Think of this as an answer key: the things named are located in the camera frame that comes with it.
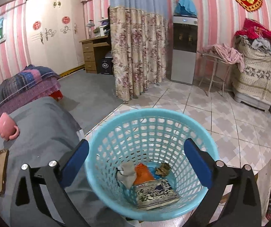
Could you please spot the desk lamp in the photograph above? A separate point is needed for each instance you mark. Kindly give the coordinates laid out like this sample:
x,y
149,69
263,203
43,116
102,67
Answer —
x,y
90,26

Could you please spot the white water dispenser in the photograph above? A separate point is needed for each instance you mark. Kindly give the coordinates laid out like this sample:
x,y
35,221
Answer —
x,y
185,32

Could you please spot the red clothes pile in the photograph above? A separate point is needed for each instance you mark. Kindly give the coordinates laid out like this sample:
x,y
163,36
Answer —
x,y
254,30

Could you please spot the pink piggy mug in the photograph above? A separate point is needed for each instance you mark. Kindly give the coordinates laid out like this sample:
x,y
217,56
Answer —
x,y
8,127

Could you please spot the patterned snack bag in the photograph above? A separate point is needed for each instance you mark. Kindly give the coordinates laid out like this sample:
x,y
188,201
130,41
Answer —
x,y
155,194

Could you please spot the white wardrobe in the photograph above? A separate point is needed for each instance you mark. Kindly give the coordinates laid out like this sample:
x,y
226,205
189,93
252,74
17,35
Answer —
x,y
54,30

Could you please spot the floral curtain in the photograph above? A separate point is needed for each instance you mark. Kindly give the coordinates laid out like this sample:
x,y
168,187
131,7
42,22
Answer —
x,y
139,50

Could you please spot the metal stand table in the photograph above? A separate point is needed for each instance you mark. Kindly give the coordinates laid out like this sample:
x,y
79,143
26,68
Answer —
x,y
213,78

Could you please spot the striped plaid blanket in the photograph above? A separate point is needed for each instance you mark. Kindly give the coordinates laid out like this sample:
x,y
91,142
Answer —
x,y
29,77

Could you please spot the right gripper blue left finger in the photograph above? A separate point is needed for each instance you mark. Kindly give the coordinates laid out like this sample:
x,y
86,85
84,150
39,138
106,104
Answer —
x,y
71,162

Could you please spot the cloth covered furniture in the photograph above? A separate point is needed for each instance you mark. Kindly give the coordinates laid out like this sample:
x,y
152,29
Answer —
x,y
252,85

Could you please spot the grey table cloth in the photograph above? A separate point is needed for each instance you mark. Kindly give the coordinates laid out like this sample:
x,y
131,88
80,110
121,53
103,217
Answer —
x,y
47,132

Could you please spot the brown phone case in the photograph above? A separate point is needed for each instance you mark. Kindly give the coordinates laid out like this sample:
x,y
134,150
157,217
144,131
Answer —
x,y
4,153

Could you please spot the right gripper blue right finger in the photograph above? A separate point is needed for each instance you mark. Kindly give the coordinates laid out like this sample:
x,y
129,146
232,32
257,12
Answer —
x,y
201,162

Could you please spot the orange plastic lid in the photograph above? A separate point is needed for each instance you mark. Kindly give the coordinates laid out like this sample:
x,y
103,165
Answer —
x,y
142,174

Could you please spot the black box under desk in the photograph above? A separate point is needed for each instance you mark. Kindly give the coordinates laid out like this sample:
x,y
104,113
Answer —
x,y
107,66

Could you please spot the light blue plastic basket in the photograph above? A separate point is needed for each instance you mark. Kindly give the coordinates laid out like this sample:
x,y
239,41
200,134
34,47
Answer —
x,y
150,137

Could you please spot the pink clothes on stand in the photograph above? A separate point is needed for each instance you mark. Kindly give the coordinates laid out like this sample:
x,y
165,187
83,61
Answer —
x,y
228,54

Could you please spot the blue cloth covered pot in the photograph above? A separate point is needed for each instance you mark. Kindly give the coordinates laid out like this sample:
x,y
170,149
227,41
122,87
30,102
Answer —
x,y
185,8

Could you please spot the grey cloth rag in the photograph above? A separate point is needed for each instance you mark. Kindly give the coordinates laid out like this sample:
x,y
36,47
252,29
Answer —
x,y
126,174

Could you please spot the wooden desk with drawers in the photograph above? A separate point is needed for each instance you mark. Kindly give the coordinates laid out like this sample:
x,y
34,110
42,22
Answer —
x,y
94,50

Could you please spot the bed with purple cover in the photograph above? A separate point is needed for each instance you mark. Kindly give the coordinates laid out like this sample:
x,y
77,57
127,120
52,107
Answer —
x,y
48,87

